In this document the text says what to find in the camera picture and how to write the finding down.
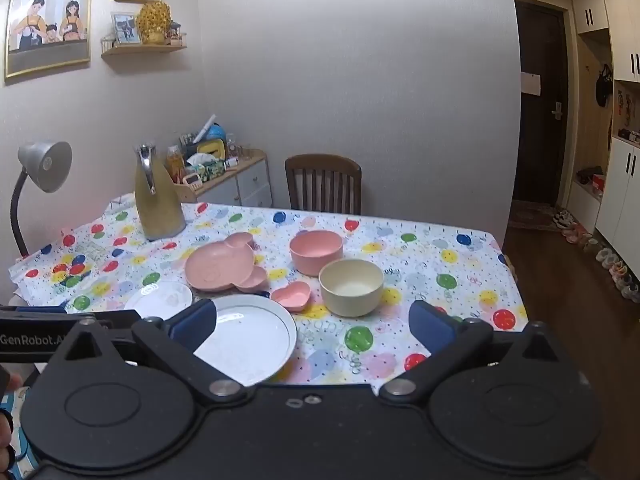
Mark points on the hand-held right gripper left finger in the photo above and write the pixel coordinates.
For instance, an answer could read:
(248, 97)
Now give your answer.
(200, 322)

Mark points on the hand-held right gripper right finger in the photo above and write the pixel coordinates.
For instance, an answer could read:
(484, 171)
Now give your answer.
(430, 325)

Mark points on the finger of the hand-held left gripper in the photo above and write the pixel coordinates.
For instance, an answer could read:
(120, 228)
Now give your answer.
(30, 321)
(35, 309)

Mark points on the small white plate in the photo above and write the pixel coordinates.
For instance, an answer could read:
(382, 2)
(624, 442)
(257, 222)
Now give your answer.
(160, 300)

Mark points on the pink mouse-shaped plate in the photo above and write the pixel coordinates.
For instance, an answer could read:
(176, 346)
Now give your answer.
(215, 267)

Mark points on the large white plate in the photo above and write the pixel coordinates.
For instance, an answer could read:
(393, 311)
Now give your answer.
(255, 340)

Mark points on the cream round bowl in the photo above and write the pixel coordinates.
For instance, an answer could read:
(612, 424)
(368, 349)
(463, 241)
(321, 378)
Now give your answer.
(350, 302)

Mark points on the pink heart-shaped bowl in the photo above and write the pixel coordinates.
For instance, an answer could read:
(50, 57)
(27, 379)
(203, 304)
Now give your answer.
(290, 297)

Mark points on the pink round bowl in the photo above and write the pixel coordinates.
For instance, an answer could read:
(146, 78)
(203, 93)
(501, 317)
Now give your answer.
(315, 255)

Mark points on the person's left hand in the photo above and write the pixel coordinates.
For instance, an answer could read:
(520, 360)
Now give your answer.
(6, 440)

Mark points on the balloon printed tablecloth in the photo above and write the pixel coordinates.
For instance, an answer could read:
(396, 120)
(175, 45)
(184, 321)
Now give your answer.
(425, 260)

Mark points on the gold thermos jug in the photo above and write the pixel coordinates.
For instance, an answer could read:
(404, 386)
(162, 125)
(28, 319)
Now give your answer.
(157, 210)

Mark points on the light wooden box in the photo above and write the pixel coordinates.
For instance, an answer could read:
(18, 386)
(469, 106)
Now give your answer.
(184, 194)

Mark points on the white kitchen timer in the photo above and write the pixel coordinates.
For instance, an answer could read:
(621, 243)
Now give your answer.
(191, 181)

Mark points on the patterned doormat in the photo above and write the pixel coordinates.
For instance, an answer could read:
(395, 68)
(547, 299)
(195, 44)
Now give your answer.
(530, 219)

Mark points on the white drawer side cabinet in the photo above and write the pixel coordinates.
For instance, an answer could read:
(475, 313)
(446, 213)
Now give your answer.
(250, 185)

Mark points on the grey desk lamp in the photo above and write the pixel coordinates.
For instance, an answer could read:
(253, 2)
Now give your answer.
(46, 162)

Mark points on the green tissue pack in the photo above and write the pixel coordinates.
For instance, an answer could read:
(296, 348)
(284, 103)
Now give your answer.
(205, 169)

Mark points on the small white device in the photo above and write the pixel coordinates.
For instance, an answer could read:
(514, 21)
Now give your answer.
(232, 162)

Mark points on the yellow black holder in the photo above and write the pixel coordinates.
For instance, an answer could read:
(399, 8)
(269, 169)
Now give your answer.
(212, 149)

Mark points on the black pen holder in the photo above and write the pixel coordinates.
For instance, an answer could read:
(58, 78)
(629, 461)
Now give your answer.
(187, 146)

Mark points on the clear glass cups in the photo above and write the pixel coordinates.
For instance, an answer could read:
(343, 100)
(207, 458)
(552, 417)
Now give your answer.
(239, 149)

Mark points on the row of shoes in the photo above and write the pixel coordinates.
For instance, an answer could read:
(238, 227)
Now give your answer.
(607, 257)

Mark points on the blue round container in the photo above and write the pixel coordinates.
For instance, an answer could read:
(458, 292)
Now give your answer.
(216, 133)

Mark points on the white rolled tube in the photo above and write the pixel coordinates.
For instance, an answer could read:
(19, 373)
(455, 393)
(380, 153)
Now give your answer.
(204, 129)

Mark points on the brown wooden chair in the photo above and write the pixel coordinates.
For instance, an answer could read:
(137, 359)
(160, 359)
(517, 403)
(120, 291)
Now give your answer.
(322, 162)

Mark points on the dark entrance door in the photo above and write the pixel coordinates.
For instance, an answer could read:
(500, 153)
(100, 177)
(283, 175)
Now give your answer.
(537, 150)

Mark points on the dark shoes in niche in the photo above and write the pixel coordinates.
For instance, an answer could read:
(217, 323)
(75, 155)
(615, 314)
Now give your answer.
(587, 174)

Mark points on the red box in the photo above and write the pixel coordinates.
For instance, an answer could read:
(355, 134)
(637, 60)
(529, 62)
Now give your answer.
(598, 180)

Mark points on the white lower cabinet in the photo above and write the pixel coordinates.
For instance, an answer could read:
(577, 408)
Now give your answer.
(620, 200)

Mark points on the white paper note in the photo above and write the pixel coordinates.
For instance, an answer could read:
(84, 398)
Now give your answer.
(530, 83)

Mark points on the red hanging ornament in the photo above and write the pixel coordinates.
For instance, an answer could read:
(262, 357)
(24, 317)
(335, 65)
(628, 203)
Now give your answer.
(621, 110)

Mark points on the small dark figurine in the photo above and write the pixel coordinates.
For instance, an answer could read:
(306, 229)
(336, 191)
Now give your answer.
(175, 34)

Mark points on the black hanging bag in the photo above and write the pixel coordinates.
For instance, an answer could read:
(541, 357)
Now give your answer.
(604, 85)

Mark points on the golden ornament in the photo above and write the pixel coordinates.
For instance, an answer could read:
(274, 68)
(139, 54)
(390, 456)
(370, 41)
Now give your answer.
(154, 22)

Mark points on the wooden wall shelf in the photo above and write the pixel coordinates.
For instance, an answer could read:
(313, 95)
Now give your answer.
(145, 50)

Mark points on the family wall poster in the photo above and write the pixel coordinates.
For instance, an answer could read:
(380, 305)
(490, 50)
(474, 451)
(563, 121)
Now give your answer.
(50, 20)

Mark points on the standing photo frame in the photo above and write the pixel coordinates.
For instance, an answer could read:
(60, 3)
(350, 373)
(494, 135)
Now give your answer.
(125, 27)

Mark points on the white upper wall cabinets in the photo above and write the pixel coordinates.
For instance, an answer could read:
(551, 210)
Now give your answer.
(615, 20)

